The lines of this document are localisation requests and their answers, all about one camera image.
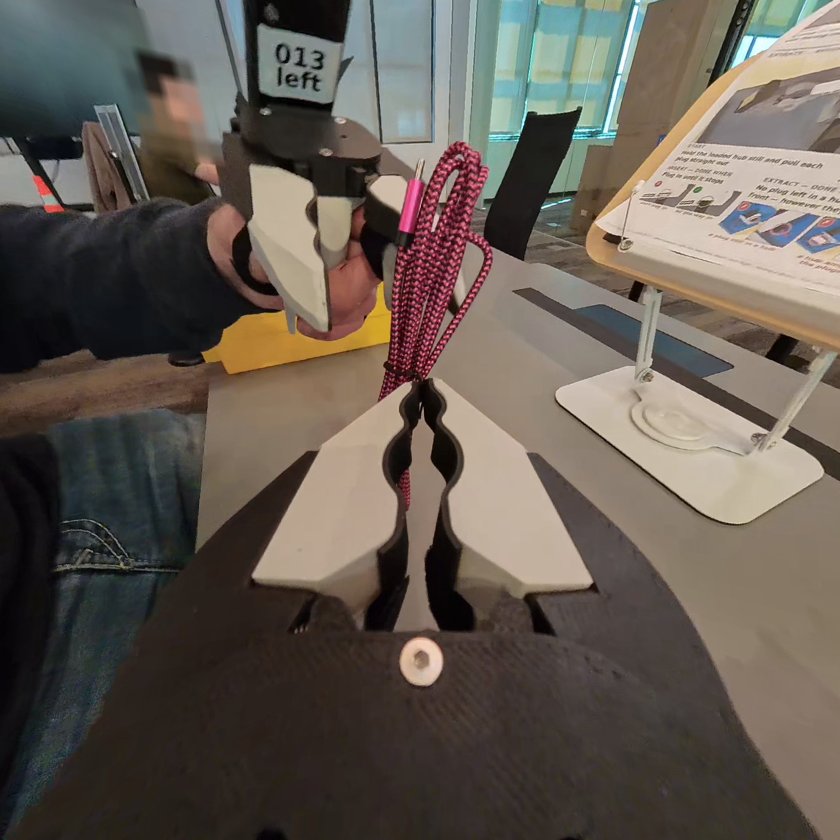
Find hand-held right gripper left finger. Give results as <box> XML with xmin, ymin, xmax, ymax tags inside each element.
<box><xmin>250</xmin><ymin>382</ymin><xmax>424</xmax><ymax>631</ymax></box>

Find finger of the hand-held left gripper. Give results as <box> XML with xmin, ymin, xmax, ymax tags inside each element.
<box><xmin>245</xmin><ymin>163</ymin><xmax>333</xmax><ymax>334</ymax></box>
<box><xmin>361</xmin><ymin>174</ymin><xmax>414</xmax><ymax>280</ymax></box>

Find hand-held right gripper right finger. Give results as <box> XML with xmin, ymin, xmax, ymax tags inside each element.
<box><xmin>428</xmin><ymin>381</ymin><xmax>594</xmax><ymax>631</ymax></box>

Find red braided usb cable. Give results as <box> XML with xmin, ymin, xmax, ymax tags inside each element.
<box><xmin>378</xmin><ymin>142</ymin><xmax>494</xmax><ymax>513</ymax></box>

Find person's left forearm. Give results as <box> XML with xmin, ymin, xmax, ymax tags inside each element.
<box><xmin>0</xmin><ymin>197</ymin><xmax>257</xmax><ymax>375</ymax></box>

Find person's left hand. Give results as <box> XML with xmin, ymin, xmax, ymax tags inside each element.
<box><xmin>206</xmin><ymin>204</ymin><xmax>396</xmax><ymax>343</ymax></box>

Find yellow plastic bin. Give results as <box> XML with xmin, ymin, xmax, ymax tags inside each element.
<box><xmin>204</xmin><ymin>283</ymin><xmax>395</xmax><ymax>376</ymax></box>

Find black office chair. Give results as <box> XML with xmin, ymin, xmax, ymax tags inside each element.
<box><xmin>483</xmin><ymin>108</ymin><xmax>582</xmax><ymax>261</ymax></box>

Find person's legs in jeans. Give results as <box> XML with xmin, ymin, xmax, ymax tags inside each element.
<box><xmin>0</xmin><ymin>410</ymin><xmax>208</xmax><ymax>821</ymax></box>

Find orange cone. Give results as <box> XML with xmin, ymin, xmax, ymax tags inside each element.
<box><xmin>29</xmin><ymin>171</ymin><xmax>64</xmax><ymax>215</ymax></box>

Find printed instruction sheet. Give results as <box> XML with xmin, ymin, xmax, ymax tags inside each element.
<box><xmin>615</xmin><ymin>0</ymin><xmax>840</xmax><ymax>287</ymax></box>

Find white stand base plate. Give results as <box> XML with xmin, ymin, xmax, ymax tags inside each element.
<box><xmin>556</xmin><ymin>365</ymin><xmax>825</xmax><ymax>526</ymax></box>

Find black wall screen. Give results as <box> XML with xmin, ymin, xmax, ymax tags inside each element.
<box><xmin>0</xmin><ymin>0</ymin><xmax>152</xmax><ymax>139</ymax></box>

